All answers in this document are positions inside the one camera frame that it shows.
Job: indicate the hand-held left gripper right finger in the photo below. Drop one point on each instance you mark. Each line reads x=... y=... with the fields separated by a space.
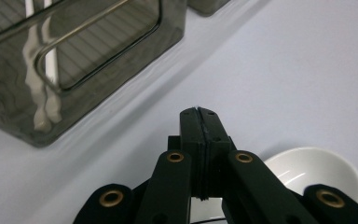
x=214 y=140

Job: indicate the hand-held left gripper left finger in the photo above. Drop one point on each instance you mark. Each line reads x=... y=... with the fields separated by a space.
x=192 y=140

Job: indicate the smoky transparent plastic bin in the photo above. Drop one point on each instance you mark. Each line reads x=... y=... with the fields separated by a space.
x=208 y=5
x=112 y=77

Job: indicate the white ceramic spoon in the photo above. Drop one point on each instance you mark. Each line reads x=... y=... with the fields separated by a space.
x=317 y=168

